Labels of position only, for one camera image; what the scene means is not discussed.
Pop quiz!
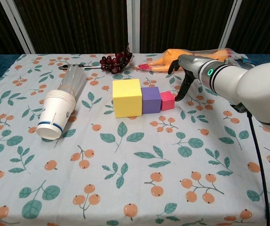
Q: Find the small blue toy packet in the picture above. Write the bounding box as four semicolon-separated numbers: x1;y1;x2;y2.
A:
234;56;256;69

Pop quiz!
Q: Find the stack of white paper cups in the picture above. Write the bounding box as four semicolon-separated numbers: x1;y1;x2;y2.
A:
36;89;77;141

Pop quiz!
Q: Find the purple foam cube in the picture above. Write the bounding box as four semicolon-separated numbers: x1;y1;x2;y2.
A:
141;86;162;115

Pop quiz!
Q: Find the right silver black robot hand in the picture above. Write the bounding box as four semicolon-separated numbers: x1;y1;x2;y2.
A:
167;54;206;102

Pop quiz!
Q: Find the dark red grape bunch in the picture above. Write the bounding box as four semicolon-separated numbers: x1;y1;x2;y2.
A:
99;42;134;75

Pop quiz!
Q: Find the stack of clear plastic cups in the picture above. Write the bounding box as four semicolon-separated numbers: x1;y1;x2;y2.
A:
58;65;87;100

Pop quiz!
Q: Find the small red foam cube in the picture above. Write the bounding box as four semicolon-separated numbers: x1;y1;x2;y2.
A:
160;91;176;112

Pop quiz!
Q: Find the floral print tablecloth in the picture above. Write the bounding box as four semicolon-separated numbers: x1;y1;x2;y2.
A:
0;53;270;226

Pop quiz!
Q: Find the black cable on robot arm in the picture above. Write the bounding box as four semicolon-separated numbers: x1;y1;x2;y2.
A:
230;103;270;226

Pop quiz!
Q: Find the large yellow foam cube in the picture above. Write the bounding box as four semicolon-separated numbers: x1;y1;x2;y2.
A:
112;79;143;119

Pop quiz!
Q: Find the orange rubber chicken toy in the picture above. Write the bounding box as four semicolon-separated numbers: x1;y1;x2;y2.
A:
136;48;235;74

